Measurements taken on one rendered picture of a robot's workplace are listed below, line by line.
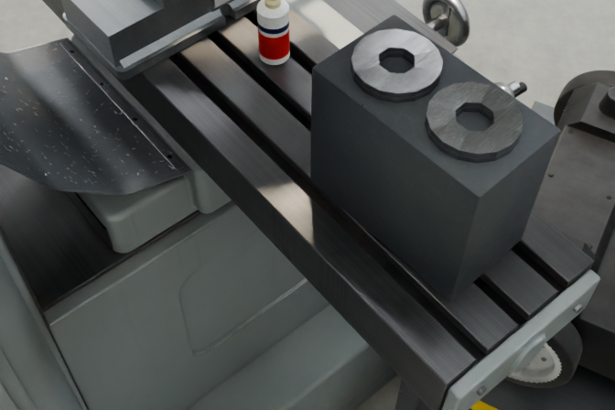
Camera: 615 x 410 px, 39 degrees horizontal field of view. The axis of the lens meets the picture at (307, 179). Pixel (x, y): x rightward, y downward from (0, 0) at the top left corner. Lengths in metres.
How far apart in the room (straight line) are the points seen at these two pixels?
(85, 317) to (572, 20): 1.87
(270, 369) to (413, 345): 0.82
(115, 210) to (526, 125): 0.55
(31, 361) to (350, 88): 0.55
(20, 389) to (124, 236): 0.23
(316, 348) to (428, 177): 0.94
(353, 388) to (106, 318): 0.65
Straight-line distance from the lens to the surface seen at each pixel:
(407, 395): 1.58
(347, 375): 1.73
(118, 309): 1.27
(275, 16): 1.07
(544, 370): 1.45
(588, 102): 1.61
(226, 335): 1.56
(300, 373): 1.69
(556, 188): 1.49
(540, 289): 0.96
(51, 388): 1.23
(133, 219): 1.15
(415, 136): 0.81
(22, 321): 1.09
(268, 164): 1.02
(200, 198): 1.17
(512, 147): 0.81
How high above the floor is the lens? 1.73
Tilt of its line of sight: 52 degrees down
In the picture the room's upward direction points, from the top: 1 degrees clockwise
